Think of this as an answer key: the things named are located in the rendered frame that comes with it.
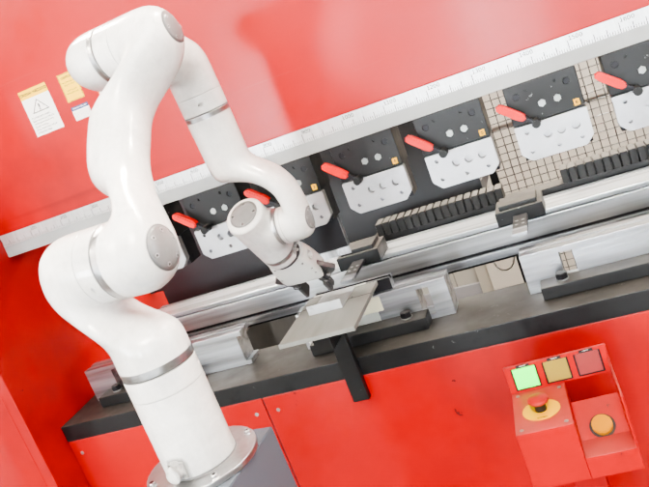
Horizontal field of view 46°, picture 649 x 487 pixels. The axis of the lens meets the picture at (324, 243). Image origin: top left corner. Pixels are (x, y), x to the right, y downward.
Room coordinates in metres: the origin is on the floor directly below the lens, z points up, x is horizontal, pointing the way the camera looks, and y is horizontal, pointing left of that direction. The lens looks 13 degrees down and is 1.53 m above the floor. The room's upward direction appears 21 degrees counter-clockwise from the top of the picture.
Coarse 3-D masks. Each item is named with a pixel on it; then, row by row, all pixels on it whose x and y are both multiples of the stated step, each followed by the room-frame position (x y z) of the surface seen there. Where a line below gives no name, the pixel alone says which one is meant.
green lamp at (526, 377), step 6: (528, 366) 1.39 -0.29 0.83; (534, 366) 1.38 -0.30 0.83; (516, 372) 1.39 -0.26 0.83; (522, 372) 1.39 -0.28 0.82; (528, 372) 1.39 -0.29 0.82; (534, 372) 1.38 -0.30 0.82; (516, 378) 1.40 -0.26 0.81; (522, 378) 1.39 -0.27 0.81; (528, 378) 1.39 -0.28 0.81; (534, 378) 1.39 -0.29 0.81; (522, 384) 1.39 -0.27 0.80; (528, 384) 1.39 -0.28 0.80; (534, 384) 1.39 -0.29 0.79
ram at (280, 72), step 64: (0, 0) 1.95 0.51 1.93; (64, 0) 1.89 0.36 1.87; (128, 0) 1.84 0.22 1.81; (192, 0) 1.79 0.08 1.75; (256, 0) 1.74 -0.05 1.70; (320, 0) 1.69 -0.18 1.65; (384, 0) 1.65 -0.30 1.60; (448, 0) 1.61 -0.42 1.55; (512, 0) 1.57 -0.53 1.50; (576, 0) 1.53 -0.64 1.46; (640, 0) 1.49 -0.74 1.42; (0, 64) 1.97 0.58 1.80; (64, 64) 1.92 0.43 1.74; (256, 64) 1.76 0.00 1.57; (320, 64) 1.71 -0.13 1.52; (384, 64) 1.66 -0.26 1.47; (448, 64) 1.62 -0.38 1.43; (0, 128) 2.00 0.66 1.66; (64, 128) 1.94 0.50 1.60; (256, 128) 1.78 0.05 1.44; (384, 128) 1.68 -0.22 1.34; (0, 192) 2.03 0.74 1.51; (64, 192) 1.97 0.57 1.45; (192, 192) 1.85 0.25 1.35
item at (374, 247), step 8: (360, 240) 2.05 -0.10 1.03; (368, 240) 2.02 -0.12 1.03; (376, 240) 2.01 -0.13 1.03; (384, 240) 2.05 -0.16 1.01; (352, 248) 2.00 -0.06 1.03; (360, 248) 1.98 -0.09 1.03; (368, 248) 1.97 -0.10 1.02; (376, 248) 1.95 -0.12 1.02; (384, 248) 2.02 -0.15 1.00; (344, 256) 1.99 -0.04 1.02; (352, 256) 1.98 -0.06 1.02; (360, 256) 1.97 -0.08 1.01; (368, 256) 1.96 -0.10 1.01; (376, 256) 1.96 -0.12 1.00; (344, 264) 1.99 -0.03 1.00; (352, 264) 1.96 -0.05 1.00; (360, 264) 1.93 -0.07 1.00; (368, 264) 1.97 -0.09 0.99; (352, 272) 1.88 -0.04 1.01; (344, 280) 1.84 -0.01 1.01; (352, 280) 1.83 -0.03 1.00
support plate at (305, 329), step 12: (360, 288) 1.74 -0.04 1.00; (372, 288) 1.71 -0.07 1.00; (312, 300) 1.80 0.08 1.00; (348, 300) 1.69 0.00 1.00; (360, 300) 1.66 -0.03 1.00; (300, 312) 1.73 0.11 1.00; (324, 312) 1.67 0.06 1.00; (336, 312) 1.63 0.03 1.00; (348, 312) 1.61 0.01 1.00; (360, 312) 1.57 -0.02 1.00; (300, 324) 1.65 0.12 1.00; (312, 324) 1.62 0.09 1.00; (324, 324) 1.59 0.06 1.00; (336, 324) 1.56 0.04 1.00; (348, 324) 1.53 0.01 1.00; (288, 336) 1.60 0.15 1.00; (300, 336) 1.57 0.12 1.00; (312, 336) 1.54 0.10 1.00; (324, 336) 1.53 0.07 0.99
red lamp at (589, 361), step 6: (582, 354) 1.36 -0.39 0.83; (588, 354) 1.35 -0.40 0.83; (594, 354) 1.35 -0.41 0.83; (576, 360) 1.36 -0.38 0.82; (582, 360) 1.36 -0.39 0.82; (588, 360) 1.35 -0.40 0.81; (594, 360) 1.35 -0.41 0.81; (600, 360) 1.35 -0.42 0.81; (582, 366) 1.36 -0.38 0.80; (588, 366) 1.36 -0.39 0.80; (594, 366) 1.35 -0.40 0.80; (600, 366) 1.35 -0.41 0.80; (582, 372) 1.36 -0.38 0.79; (588, 372) 1.36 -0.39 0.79
